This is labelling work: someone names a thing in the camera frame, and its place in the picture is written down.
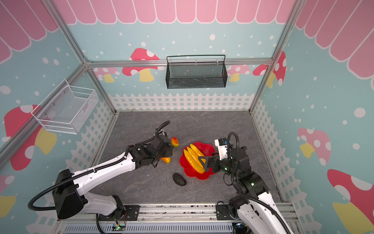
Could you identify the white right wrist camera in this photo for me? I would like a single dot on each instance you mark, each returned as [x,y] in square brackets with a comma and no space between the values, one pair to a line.
[222,146]

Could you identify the orange fake mango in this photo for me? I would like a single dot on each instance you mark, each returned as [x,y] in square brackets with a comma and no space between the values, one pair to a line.
[166,160]

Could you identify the black wire mesh basket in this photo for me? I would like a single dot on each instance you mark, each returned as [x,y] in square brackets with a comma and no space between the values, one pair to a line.
[196,71]

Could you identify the yellow fake banana bunch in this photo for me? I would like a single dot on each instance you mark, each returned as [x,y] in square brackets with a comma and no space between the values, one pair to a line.
[191,154]

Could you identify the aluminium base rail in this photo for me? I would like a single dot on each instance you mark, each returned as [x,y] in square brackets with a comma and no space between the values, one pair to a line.
[152,218]

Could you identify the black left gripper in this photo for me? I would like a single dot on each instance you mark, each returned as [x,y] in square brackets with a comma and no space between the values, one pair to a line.
[169,150]

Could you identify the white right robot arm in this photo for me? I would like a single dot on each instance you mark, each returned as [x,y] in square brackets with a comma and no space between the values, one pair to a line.
[254,205]

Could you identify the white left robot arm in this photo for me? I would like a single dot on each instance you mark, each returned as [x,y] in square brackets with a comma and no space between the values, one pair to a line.
[71,193]

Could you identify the red yellow fake mango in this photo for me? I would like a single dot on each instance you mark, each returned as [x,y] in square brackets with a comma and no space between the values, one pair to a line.
[174,142]

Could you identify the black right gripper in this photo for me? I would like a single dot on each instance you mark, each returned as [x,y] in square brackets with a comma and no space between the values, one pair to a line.
[213,163]

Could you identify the dark fake avocado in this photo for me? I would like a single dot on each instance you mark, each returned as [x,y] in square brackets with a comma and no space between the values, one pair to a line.
[179,180]

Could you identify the white wire mesh basket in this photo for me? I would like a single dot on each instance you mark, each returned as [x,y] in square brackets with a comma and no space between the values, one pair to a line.
[66,110]

